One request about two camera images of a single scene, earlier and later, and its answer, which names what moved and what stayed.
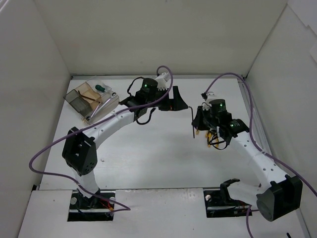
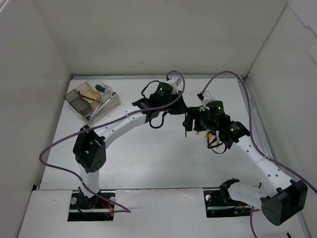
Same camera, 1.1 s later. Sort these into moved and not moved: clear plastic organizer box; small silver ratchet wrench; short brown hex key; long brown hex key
Moved: long brown hex key
Not moved: short brown hex key; small silver ratchet wrench; clear plastic organizer box
